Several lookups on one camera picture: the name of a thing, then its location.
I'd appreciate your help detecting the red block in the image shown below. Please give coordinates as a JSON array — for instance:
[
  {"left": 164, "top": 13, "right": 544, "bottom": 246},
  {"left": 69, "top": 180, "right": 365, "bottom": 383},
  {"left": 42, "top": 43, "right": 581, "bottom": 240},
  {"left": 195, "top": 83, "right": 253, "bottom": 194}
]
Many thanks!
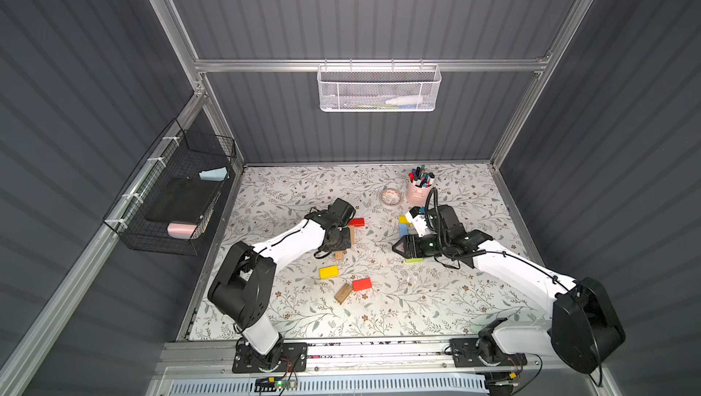
[
  {"left": 349, "top": 218, "right": 365, "bottom": 227},
  {"left": 352, "top": 278, "right": 372, "bottom": 292}
]

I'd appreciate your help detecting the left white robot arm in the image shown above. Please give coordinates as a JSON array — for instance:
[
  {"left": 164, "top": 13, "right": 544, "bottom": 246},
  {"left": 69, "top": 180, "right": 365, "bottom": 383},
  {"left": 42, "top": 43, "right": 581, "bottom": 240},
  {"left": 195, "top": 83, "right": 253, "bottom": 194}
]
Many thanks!
[{"left": 207, "top": 198, "right": 356, "bottom": 370}]

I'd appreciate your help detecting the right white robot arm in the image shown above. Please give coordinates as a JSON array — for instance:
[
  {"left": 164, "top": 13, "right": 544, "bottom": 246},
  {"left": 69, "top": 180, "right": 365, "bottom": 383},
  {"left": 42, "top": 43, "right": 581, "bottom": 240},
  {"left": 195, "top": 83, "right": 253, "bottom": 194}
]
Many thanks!
[{"left": 392, "top": 205, "right": 626, "bottom": 374}]

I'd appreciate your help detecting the small glass dish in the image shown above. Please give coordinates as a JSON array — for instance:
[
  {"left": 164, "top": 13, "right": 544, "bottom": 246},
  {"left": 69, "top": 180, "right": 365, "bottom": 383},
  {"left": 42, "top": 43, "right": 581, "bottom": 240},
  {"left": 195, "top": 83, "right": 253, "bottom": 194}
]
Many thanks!
[{"left": 379, "top": 188, "right": 403, "bottom": 208}]

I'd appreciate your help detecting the pink pen cup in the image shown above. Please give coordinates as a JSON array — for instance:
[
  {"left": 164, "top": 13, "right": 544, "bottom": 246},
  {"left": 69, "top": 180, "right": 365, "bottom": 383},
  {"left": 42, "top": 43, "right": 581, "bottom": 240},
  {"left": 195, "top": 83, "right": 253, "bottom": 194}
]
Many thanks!
[{"left": 406, "top": 178, "right": 433, "bottom": 206}]

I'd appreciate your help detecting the light blue box in basket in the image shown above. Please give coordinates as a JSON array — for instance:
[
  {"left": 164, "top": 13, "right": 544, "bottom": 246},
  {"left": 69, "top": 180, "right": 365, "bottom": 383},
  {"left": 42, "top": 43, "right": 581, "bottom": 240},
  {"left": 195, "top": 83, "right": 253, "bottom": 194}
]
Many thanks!
[{"left": 199, "top": 167, "right": 228, "bottom": 182}]

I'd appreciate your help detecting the white bottle in basket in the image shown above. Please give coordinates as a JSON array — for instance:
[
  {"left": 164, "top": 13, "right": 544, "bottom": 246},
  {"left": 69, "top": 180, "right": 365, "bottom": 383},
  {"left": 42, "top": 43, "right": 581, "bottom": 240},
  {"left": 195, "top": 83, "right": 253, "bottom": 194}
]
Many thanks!
[{"left": 385, "top": 95, "right": 424, "bottom": 107}]

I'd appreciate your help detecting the pink eraser in basket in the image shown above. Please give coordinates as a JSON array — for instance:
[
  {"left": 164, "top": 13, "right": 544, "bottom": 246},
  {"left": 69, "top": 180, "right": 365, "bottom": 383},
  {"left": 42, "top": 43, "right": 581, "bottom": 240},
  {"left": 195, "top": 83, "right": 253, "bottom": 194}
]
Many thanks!
[{"left": 167, "top": 222, "right": 197, "bottom": 240}]

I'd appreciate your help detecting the black notebook in basket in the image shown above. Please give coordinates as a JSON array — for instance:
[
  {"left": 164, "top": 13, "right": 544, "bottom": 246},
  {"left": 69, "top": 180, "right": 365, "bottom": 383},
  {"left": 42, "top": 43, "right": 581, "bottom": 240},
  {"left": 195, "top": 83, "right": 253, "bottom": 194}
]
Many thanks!
[{"left": 144, "top": 178, "right": 221, "bottom": 224}]

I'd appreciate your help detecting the white wire mesh basket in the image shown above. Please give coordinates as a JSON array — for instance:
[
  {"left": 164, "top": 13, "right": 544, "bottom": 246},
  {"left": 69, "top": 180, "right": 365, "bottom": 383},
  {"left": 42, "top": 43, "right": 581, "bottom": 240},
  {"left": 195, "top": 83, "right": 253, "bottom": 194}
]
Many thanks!
[{"left": 317, "top": 65, "right": 442, "bottom": 113}]

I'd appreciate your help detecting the black wire wall basket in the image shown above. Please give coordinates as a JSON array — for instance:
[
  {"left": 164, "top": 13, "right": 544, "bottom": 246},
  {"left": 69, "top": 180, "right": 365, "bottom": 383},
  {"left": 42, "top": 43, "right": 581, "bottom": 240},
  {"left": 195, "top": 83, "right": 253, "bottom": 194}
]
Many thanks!
[{"left": 103, "top": 121, "right": 237, "bottom": 256}]

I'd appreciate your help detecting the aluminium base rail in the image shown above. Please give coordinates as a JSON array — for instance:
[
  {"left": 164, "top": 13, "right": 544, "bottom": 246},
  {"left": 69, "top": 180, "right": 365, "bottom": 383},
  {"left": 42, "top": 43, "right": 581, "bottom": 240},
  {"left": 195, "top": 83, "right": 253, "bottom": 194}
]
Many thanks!
[{"left": 147, "top": 336, "right": 529, "bottom": 395}]

